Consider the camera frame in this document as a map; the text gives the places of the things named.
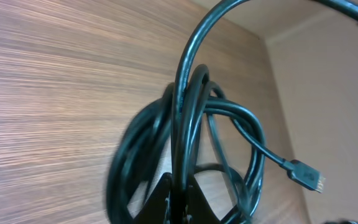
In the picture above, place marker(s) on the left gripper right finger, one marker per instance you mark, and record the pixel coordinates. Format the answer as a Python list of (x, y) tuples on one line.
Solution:
[(197, 208)]

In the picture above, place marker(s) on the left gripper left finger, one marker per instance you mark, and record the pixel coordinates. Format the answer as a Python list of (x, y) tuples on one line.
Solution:
[(157, 209)]

